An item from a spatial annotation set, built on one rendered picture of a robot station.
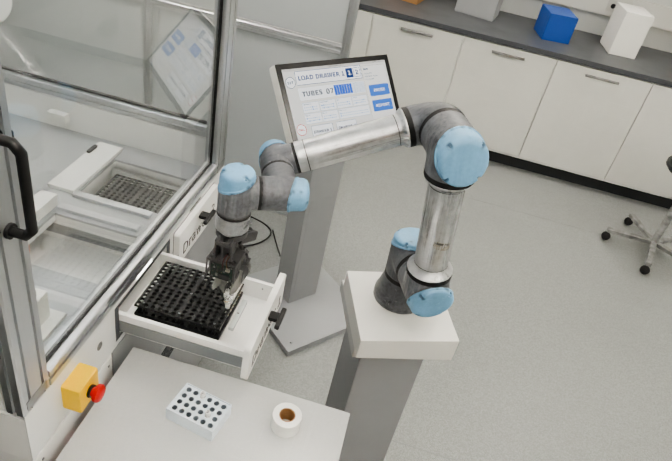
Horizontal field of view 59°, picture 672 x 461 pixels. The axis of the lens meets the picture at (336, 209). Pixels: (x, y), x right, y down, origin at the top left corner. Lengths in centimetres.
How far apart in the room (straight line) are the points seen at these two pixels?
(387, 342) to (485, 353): 135
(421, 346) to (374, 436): 54
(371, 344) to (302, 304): 121
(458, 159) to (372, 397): 95
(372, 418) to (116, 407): 87
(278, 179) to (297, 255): 136
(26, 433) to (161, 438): 29
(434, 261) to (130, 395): 79
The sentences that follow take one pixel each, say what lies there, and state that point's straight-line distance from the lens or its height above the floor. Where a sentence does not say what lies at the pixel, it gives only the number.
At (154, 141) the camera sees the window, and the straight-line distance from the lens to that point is 147.
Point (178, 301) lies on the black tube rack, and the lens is 156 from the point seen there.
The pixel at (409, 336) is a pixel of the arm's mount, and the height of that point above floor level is 83.
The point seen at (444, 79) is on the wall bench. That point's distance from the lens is 425.
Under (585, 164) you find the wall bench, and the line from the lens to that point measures 455.
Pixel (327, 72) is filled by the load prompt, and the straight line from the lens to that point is 224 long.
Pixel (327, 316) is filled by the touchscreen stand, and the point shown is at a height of 3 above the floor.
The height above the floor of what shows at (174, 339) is 87.
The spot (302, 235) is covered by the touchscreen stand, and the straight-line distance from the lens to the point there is 255.
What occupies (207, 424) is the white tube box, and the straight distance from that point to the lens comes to 146.
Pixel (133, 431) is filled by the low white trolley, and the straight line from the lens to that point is 150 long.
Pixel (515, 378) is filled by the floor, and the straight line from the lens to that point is 292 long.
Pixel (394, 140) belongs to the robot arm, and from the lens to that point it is 139.
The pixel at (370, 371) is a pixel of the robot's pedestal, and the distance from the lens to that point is 186.
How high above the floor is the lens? 200
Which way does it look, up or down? 34 degrees down
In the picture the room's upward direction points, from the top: 12 degrees clockwise
